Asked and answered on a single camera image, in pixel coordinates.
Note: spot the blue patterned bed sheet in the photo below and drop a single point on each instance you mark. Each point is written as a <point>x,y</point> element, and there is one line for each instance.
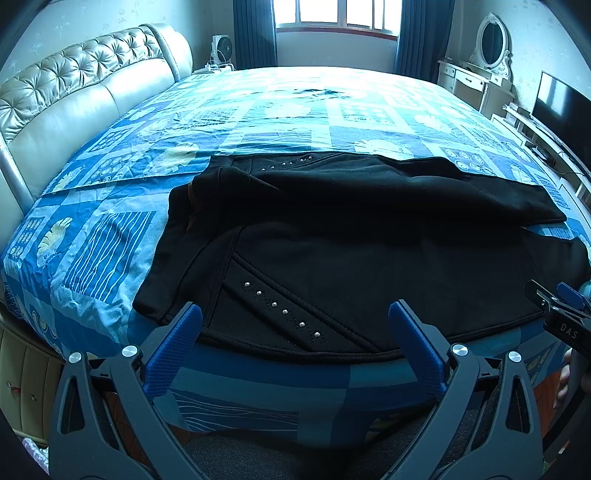
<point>75,262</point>

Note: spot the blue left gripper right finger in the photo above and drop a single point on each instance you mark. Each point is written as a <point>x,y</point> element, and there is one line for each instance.
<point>427,362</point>

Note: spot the white tv stand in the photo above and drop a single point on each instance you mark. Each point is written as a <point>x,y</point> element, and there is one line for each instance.
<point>547,147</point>

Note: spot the cream tufted leather headboard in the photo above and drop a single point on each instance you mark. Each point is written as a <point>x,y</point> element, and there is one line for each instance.
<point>54,106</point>

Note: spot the dark blue right curtain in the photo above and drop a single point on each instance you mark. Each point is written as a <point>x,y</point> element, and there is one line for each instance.
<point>424,36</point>

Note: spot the white desk fan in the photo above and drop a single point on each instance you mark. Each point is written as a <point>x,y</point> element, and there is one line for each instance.
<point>221,51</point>

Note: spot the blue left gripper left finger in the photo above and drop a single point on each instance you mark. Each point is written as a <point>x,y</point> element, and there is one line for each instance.
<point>165,349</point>

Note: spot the black studded pants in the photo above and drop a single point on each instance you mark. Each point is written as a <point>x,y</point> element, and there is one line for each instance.
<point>299,257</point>

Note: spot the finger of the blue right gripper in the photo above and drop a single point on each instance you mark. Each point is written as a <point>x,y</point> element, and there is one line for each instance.
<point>572,297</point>

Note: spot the window with red frame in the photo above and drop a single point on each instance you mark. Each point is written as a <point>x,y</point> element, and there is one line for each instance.
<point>380,18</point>

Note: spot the dark blue left curtain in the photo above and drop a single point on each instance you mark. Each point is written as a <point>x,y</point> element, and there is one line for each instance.
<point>255,34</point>

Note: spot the white dressing table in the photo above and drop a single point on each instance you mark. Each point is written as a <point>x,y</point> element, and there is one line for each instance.
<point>478,91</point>

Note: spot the black flat television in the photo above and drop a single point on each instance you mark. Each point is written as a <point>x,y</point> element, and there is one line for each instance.
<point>566,113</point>

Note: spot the beige nightstand drawers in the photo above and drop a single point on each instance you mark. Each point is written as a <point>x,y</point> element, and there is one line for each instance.
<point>30,373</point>

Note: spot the oval white vanity mirror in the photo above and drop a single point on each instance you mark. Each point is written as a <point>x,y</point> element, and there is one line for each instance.
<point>492,47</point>

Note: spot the dark blue curtain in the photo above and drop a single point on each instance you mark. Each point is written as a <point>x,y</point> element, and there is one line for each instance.
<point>255,34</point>
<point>424,36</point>

